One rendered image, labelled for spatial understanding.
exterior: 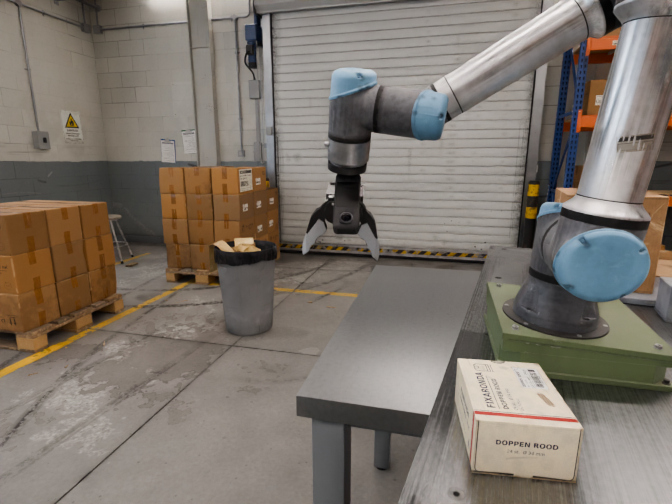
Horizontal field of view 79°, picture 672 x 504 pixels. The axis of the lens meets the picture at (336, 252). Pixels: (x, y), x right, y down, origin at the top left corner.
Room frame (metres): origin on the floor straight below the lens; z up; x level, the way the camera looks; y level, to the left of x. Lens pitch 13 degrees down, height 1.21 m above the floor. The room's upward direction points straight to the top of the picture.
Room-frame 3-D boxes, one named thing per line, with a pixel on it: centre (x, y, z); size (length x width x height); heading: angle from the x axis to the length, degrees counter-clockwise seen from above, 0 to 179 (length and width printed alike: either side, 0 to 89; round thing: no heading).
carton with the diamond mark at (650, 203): (1.26, -0.83, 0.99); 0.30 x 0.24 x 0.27; 157
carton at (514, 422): (0.51, -0.24, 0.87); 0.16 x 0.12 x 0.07; 172
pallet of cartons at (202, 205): (4.48, 1.21, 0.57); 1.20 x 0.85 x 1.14; 168
